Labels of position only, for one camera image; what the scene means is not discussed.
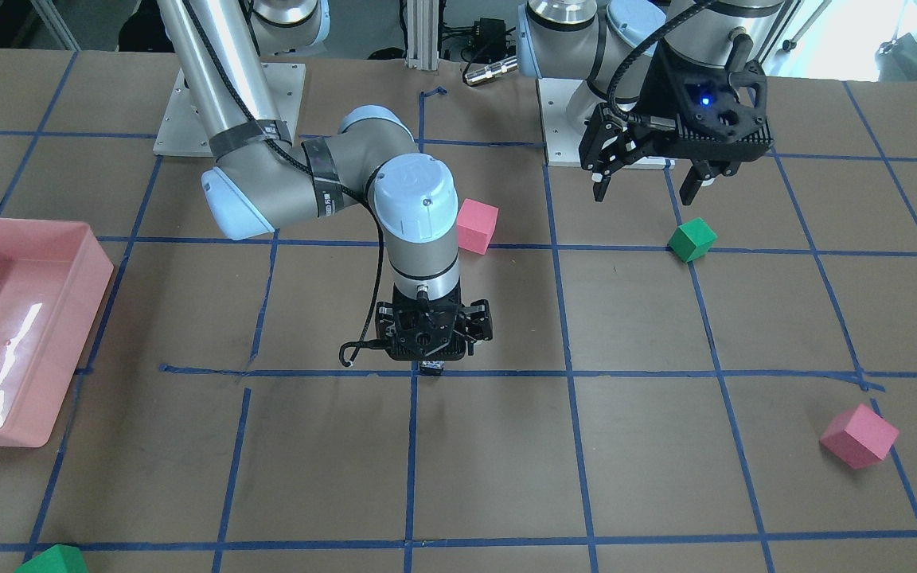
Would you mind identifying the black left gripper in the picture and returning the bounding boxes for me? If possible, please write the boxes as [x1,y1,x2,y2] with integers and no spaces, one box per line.
[579,36,774,203]

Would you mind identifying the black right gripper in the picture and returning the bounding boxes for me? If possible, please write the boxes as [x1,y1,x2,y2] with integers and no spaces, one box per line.
[376,286,494,361]

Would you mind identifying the yellow push button switch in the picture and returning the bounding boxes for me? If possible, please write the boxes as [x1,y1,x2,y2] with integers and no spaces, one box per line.
[417,361,447,377]

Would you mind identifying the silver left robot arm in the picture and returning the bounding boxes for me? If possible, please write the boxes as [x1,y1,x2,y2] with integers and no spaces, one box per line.
[516,1,785,205]

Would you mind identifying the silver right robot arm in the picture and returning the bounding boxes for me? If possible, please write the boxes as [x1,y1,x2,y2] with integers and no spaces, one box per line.
[158,1,494,361]

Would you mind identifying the pink foam cube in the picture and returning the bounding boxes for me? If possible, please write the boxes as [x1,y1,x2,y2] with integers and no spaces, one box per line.
[456,198,499,256]
[819,405,899,470]

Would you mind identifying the pink foam cube far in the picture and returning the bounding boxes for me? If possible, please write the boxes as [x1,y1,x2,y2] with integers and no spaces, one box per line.
[819,405,899,470]

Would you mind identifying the pink plastic tray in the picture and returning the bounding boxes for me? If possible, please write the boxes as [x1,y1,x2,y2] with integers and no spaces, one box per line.
[0,218,113,447]

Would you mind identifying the green foam cube near tray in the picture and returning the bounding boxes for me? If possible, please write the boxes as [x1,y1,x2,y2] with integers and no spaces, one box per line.
[15,544,88,573]

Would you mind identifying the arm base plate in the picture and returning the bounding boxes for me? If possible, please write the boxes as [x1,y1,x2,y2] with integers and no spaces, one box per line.
[153,62,306,158]
[537,77,674,170]

